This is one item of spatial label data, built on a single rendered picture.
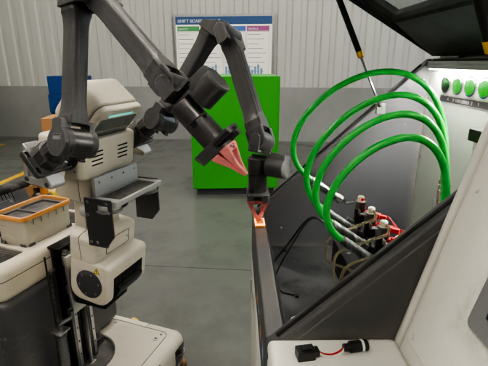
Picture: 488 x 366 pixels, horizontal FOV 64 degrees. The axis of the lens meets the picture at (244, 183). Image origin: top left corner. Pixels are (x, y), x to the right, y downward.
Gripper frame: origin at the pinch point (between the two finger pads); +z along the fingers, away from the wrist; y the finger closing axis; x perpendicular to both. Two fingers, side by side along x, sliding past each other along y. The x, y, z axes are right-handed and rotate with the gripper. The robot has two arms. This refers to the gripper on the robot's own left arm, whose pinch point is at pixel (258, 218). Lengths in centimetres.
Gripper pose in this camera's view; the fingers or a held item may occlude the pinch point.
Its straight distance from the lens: 123.9
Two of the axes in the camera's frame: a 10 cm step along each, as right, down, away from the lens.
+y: -0.2, -3.0, 9.5
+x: -10.0, 0.3, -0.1
